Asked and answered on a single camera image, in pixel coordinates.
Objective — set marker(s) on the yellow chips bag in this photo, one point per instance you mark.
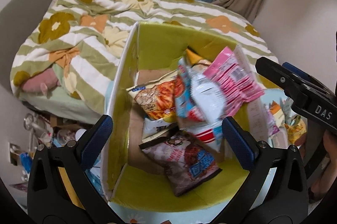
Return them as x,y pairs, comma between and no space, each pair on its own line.
295,128

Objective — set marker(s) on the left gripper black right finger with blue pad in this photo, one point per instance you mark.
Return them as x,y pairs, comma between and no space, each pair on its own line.
275,191

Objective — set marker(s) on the orange fries snack bag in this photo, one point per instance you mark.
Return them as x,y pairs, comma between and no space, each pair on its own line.
156,97

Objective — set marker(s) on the orange cream snack bag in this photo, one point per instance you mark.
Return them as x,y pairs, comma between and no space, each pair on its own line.
195,61

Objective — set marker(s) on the grey headboard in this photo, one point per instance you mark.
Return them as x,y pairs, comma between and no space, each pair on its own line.
18,19

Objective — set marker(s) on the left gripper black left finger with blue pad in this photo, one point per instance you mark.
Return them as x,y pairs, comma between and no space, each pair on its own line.
59,190

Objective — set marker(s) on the pink pillow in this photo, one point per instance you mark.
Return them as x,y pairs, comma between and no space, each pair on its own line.
41,83

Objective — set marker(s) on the grey maroon snack bag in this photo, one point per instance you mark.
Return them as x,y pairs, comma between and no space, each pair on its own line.
186,164

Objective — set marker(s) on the blue white snack bag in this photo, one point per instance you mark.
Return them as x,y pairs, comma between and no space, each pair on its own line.
200,106

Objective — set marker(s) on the striped floral blanket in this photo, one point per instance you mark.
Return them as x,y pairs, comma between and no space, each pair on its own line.
83,40

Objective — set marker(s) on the pink snack bag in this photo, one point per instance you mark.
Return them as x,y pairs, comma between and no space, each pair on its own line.
231,72

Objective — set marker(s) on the light blue daisy cloth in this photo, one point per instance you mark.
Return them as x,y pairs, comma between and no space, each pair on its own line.
139,192

